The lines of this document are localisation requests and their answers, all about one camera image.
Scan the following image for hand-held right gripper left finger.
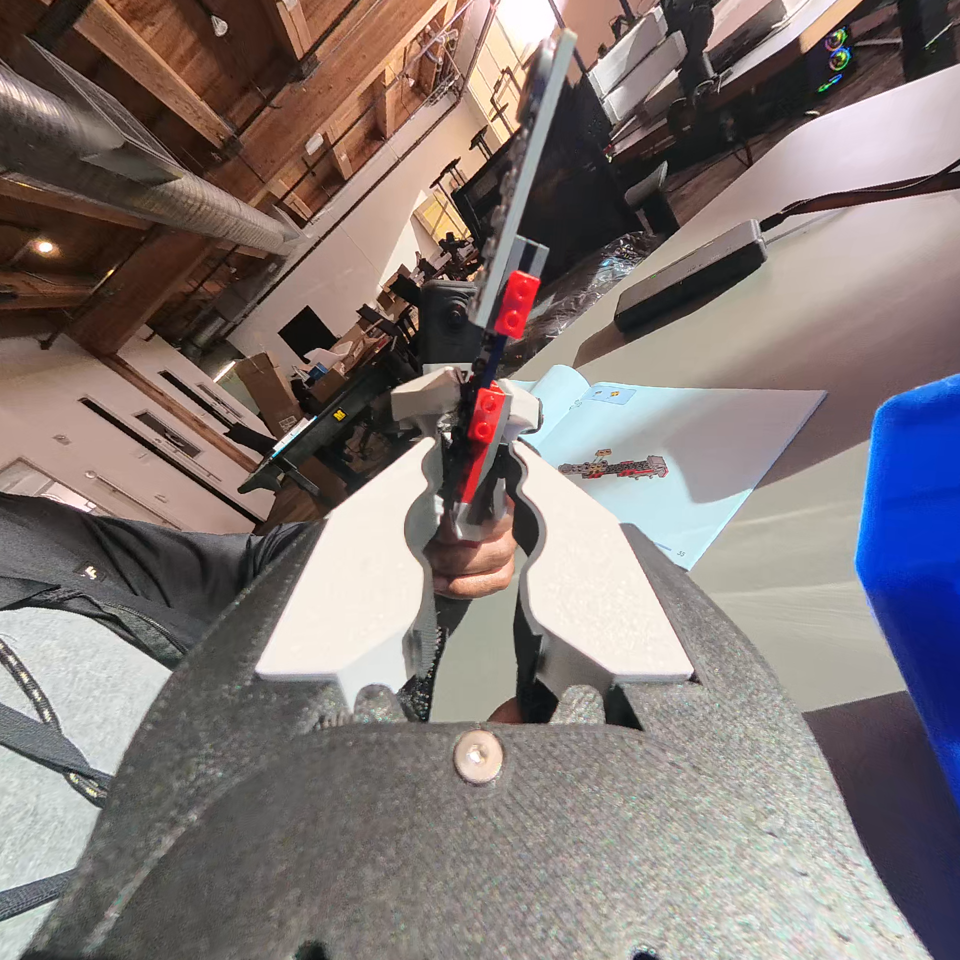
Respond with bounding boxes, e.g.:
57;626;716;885
255;435;451;711

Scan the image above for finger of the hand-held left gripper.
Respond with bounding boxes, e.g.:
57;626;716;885
390;364;468;434
498;378;543;436

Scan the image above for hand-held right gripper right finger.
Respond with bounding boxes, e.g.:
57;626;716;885
506;442;695;717

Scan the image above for small red brick assembly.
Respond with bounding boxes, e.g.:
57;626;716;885
442;381;516;543

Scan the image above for long grey black brick assembly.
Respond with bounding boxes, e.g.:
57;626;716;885
468;28;579;391

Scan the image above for person's left hand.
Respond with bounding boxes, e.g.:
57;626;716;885
422;495;520;601

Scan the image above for black side table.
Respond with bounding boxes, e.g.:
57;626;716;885
237;373;423;498

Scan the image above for black screen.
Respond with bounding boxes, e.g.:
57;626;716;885
276;305;340;363

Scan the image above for plastic-wrapped chair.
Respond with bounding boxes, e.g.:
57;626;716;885
516;229;663;355

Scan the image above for light blue instruction booklet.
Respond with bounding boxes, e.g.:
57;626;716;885
517;365;829;573

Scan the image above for large cardboard box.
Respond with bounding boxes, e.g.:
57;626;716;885
235;352;306;438

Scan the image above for black office chair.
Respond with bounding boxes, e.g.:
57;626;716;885
450;75;680;265

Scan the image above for black power bank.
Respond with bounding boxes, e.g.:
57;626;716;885
613;219;769;334

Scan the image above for person's black jacket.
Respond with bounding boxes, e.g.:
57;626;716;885
0;491;320;670

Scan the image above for person's grey trousers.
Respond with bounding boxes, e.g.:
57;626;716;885
0;606;186;960

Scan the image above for long white box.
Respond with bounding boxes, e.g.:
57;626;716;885
600;33;689;126
587;6;670;78

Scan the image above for blue plastic bin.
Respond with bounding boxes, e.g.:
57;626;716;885
854;375;960;815

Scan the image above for dark vent grille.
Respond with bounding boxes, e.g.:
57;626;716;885
28;36;186;186

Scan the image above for wooden-top background table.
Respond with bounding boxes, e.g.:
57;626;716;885
606;0;867;155

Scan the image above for computer with rainbow fans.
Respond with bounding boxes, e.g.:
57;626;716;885
812;24;858;96

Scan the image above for silver ventilation duct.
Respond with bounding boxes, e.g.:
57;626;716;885
0;60;303;258

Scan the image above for black lanyard strap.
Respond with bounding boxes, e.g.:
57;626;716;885
0;701;114;810

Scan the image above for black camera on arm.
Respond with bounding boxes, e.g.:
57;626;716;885
658;0;723;115

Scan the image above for brown cable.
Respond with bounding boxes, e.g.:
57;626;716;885
759;156;960;232

